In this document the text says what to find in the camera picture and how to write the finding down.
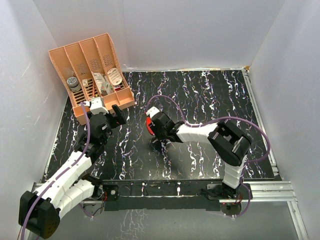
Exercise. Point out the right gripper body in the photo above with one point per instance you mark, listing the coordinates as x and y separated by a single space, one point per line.
160 134

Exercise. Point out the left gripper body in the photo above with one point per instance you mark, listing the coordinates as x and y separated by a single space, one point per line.
111 123

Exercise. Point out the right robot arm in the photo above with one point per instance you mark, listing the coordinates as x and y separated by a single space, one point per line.
230 142

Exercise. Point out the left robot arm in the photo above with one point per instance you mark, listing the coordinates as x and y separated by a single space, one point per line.
41 210

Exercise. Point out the oval white labelled tin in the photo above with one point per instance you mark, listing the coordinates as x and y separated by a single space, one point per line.
114 76

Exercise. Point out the white paper packets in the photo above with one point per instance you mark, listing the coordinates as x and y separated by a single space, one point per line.
99 78

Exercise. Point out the small white card box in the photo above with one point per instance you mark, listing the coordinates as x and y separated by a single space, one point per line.
86 82

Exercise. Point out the grey round tin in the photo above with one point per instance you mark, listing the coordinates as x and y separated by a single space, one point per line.
73 84

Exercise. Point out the pink desk organizer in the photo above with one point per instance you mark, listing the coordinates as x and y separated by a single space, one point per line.
80 59

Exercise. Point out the black base bar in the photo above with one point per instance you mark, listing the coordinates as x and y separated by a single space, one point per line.
178 194

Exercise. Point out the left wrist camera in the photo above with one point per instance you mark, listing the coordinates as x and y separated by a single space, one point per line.
97 106

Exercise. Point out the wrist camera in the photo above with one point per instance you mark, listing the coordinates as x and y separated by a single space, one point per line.
152 112
97 106

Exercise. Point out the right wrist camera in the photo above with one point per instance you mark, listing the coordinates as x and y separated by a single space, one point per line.
152 112

